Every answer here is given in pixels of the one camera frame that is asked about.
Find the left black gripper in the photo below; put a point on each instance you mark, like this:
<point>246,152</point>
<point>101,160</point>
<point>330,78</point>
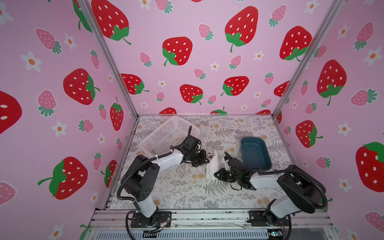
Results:
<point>203,159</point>

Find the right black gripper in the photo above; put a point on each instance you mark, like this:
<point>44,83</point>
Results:
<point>220,174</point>

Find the white paper napkin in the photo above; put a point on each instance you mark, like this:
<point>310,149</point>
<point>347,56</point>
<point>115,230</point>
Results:
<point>212,166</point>

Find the dark teal plastic bin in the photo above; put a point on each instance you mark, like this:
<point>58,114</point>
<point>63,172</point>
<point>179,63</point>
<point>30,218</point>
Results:
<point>255,154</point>

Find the white plastic mesh basket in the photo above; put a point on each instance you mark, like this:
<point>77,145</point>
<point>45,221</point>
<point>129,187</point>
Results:
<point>171,133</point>

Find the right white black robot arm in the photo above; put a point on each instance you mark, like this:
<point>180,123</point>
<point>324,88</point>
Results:
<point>303,193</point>

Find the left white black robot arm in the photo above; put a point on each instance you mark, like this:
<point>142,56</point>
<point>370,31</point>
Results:
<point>138,182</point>

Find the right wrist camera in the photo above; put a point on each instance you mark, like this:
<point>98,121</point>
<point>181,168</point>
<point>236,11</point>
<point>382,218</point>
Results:
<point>233,165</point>

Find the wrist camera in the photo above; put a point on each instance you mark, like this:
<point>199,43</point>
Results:
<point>191,144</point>
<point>233,165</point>

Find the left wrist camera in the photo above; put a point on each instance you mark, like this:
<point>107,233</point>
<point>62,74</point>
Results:
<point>191,144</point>

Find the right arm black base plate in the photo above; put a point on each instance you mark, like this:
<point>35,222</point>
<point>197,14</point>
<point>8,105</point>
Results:
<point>262,219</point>

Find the aluminium frame rail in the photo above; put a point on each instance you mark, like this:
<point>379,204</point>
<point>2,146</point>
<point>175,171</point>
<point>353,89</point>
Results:
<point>224,224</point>

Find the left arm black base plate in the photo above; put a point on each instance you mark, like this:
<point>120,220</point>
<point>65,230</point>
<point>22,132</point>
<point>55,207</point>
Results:
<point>158,219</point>

